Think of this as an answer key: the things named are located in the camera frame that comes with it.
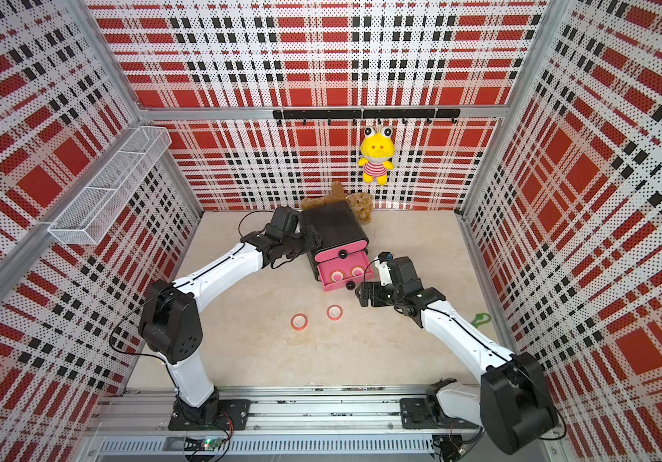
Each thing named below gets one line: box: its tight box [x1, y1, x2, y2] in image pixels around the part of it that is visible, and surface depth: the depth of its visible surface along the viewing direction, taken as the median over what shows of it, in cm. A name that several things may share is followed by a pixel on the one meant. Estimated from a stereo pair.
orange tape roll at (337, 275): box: [329, 268, 346, 283], surface depth 95 cm
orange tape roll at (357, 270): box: [350, 264, 366, 279], surface depth 96 cm
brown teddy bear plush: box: [300, 180, 374, 225], surface depth 117 cm
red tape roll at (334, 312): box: [326, 304, 344, 322], surface depth 95 cm
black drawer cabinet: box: [303, 201, 374, 291], surface depth 94 cm
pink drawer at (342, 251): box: [313, 240, 369, 262], surface depth 91 cm
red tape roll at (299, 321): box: [290, 312, 309, 332], surface depth 92 cm
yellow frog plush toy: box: [357, 125, 396, 186], surface depth 95 cm
